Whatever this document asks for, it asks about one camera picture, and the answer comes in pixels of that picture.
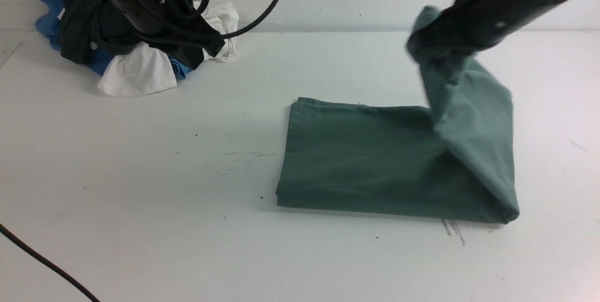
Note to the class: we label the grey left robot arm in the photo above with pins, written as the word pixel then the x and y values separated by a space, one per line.
pixel 174 27

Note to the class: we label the black crumpled garment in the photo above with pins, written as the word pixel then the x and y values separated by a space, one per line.
pixel 92 27

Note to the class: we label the blue crumpled garment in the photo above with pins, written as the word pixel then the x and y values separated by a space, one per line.
pixel 48 25

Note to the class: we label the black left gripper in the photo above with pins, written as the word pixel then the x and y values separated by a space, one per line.
pixel 178 29

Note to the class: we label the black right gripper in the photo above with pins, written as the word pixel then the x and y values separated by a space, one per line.
pixel 471 26

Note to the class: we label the green long sleeve shirt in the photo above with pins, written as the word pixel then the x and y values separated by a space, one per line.
pixel 450 160

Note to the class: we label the white crumpled shirt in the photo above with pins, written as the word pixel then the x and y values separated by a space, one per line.
pixel 147 70

